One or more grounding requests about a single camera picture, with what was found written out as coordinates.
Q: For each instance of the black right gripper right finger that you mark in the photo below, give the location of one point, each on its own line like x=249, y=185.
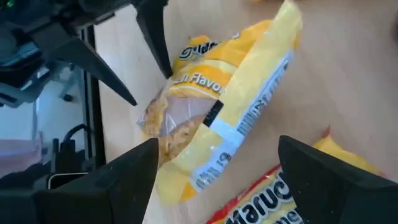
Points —
x=335, y=199

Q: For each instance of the red beef ramen pack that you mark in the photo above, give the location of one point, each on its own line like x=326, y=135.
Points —
x=264, y=199

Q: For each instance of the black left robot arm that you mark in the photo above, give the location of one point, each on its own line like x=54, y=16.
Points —
x=18, y=74

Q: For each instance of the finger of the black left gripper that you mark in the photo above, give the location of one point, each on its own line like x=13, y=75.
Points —
x=77, y=59
x=154, y=28

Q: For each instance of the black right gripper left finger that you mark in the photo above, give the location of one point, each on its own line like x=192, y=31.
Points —
x=109, y=199

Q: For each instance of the black table frame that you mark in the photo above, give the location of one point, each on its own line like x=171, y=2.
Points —
x=93, y=93

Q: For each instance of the yellow Maruchan ramen pack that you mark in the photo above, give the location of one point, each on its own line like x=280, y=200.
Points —
x=202, y=62
x=248, y=81

